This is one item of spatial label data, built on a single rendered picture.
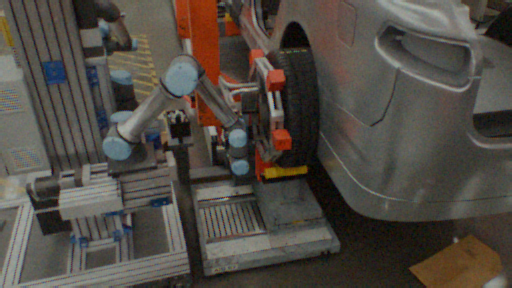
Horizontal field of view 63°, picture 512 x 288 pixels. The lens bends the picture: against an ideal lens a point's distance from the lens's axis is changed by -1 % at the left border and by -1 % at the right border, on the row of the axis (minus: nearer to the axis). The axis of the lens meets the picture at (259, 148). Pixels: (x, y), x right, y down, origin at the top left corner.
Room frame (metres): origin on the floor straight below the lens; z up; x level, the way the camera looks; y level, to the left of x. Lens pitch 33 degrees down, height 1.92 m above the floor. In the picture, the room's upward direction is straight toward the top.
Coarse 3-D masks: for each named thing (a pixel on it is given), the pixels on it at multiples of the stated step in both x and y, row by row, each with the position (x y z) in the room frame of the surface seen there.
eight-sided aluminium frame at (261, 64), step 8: (256, 64) 2.13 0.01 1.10; (264, 64) 2.13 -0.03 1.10; (256, 72) 2.31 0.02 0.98; (264, 72) 1.97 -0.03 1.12; (256, 80) 2.29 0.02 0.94; (264, 80) 1.94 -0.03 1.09; (280, 96) 1.88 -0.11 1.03; (272, 104) 1.84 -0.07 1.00; (280, 104) 1.85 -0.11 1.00; (272, 112) 1.82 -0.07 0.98; (280, 112) 1.82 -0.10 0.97; (272, 120) 1.80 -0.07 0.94; (280, 120) 1.81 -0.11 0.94; (256, 128) 2.20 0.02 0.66; (272, 128) 1.80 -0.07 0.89; (280, 128) 1.81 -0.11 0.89; (256, 136) 2.17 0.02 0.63; (264, 136) 2.17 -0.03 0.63; (256, 144) 2.13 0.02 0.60; (264, 144) 2.11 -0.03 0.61; (264, 152) 2.00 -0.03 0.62; (272, 152) 1.80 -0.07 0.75; (280, 152) 1.81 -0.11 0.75; (264, 160) 1.93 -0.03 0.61; (272, 160) 1.93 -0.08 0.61
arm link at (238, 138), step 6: (234, 132) 1.57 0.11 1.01; (240, 132) 1.57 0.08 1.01; (234, 138) 1.53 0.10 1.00; (240, 138) 1.53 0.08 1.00; (246, 138) 1.56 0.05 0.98; (234, 144) 1.53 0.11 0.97; (240, 144) 1.53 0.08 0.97; (246, 144) 1.55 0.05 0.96; (234, 150) 1.53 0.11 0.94; (240, 150) 1.53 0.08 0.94; (246, 150) 1.55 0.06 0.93; (234, 156) 1.53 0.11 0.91; (240, 156) 1.53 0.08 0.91
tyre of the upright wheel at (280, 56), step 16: (288, 48) 2.20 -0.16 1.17; (304, 48) 2.19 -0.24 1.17; (272, 64) 2.15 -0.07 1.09; (288, 64) 1.98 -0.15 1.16; (304, 64) 1.99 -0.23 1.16; (288, 80) 1.89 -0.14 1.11; (304, 80) 1.91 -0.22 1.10; (288, 96) 1.84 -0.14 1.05; (304, 96) 1.84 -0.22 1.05; (288, 112) 1.82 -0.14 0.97; (304, 112) 1.80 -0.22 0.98; (288, 128) 1.81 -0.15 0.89; (304, 128) 1.78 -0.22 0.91; (304, 144) 1.78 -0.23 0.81; (288, 160) 1.80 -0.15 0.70; (304, 160) 1.84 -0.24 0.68; (320, 160) 1.87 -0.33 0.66
